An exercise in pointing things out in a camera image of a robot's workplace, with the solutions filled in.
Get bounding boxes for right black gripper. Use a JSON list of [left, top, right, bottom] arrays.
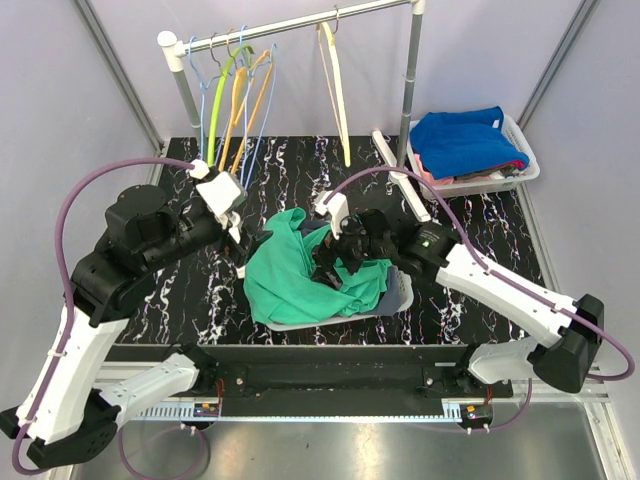
[[310, 208, 394, 291]]

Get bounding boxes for green t-shirt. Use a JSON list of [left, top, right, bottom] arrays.
[[242, 207, 392, 325]]

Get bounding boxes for cream curved wooden hanger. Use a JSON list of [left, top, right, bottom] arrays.
[[316, 6, 351, 167]]

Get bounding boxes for lime green hanger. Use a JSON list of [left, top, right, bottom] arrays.
[[206, 31, 253, 168]]

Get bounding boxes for dark navy tank top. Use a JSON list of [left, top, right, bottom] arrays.
[[329, 260, 402, 317]]

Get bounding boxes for light blue wire hanger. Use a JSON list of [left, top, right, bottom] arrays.
[[187, 36, 219, 163]]

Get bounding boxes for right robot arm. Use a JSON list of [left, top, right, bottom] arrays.
[[312, 210, 604, 397]]

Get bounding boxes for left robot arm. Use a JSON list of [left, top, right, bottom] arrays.
[[1, 185, 271, 475]]

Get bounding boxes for large white perforated basket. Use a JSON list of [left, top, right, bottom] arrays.
[[259, 219, 416, 333]]

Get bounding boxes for folded blue clothes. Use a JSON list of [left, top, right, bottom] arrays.
[[409, 106, 530, 180]]

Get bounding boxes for small white laundry basket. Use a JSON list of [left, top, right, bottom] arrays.
[[407, 106, 540, 197]]

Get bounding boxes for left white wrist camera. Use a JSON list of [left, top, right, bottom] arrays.
[[188, 159, 247, 228]]

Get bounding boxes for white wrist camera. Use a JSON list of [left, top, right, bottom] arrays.
[[188, 159, 247, 228], [313, 191, 349, 239]]

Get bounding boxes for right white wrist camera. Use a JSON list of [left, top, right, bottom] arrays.
[[313, 191, 349, 239]]

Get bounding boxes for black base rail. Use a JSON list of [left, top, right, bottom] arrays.
[[107, 343, 516, 419]]

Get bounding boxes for white clothes rack frame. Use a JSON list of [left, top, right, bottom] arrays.
[[129, 1, 412, 223]]

